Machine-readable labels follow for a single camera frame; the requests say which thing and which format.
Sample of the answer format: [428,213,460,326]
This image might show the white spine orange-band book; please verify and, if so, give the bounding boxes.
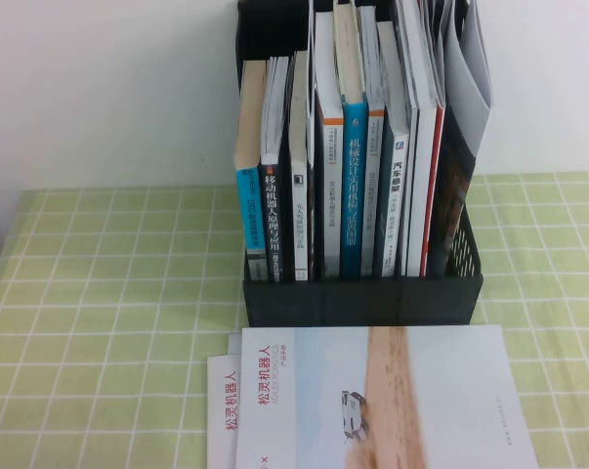
[313,10,347,280]

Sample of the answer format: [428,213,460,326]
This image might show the green checked tablecloth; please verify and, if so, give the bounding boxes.
[0,170,589,469]

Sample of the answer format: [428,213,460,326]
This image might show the black mesh book holder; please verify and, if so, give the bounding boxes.
[234,0,485,327]

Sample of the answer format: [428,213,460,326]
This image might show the white brochure red title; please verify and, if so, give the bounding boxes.
[205,354,242,469]

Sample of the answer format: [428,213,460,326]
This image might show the thin dark-spined booklet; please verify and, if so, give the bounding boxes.
[306,0,319,282]

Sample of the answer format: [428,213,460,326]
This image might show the thick white book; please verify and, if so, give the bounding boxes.
[395,0,440,278]

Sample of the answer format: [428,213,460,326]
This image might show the black spine robot book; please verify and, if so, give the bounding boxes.
[258,56,291,284]

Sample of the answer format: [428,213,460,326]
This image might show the red spine magazine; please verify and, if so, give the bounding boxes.
[418,0,454,278]

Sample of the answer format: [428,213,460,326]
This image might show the white spine car suspension book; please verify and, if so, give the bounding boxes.
[375,20,412,278]

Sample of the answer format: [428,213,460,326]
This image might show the blue spine mechanism book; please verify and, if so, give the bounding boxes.
[332,0,369,280]

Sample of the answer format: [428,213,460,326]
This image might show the cyan spine book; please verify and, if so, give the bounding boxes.
[232,59,271,282]

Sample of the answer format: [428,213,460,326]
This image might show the gray cover robot brochure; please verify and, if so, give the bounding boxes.
[428,0,494,279]

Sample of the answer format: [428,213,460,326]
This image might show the desert cover robot brochure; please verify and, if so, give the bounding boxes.
[233,323,542,469]

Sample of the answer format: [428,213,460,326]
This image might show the white spine slim book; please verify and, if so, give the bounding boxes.
[287,50,311,283]

